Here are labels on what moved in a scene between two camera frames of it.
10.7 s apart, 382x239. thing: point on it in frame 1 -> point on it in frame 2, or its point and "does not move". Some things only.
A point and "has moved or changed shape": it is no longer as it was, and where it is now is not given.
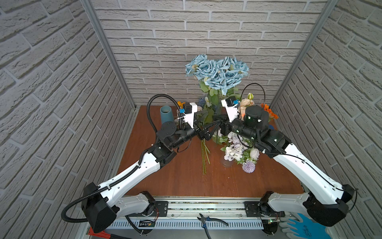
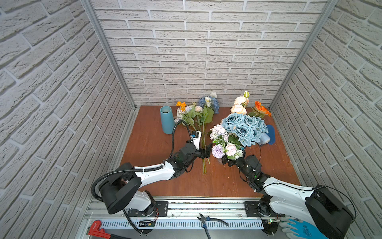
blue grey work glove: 303,229 does not move
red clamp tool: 100,233 does not move
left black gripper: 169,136 -> 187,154
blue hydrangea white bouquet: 206,113 does not move
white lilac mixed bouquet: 237,149 has moved or changed shape
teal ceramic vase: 166,114 does not move
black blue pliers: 203,219 does not move
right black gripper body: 238,127 -> 240,165
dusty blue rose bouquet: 218,77 has moved or changed shape
